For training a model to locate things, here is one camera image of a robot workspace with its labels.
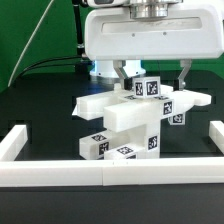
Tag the white chair backrest frame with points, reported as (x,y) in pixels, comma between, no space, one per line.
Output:
(122,111)

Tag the white U-shaped obstacle fence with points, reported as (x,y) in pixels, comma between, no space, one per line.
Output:
(14,173)

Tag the black camera pole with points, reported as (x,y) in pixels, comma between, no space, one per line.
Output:
(78,25)

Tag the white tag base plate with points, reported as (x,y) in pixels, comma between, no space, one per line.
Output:
(76,111)

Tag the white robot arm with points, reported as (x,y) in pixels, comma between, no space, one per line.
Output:
(183,30)

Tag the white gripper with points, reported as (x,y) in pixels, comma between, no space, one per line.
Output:
(135,31)

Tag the white chair seat part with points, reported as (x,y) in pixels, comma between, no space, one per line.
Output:
(147,136)

